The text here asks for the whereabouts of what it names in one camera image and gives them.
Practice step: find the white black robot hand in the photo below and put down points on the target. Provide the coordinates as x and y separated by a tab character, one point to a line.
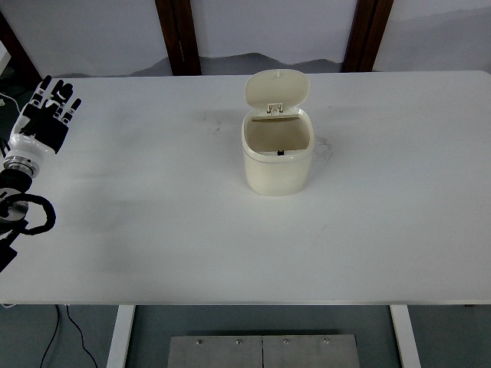
27	143

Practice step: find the cream plastic trash bin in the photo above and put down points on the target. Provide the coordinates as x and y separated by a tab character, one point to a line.
276	176

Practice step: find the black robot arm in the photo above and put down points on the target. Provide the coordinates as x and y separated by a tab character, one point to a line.
13	181

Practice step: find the white box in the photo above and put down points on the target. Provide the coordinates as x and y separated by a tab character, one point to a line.
3	57

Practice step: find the white table leg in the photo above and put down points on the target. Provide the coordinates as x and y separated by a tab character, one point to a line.
406	337
119	337

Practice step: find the grey metal plate with screws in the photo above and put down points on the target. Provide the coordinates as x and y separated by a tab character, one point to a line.
310	354
215	354

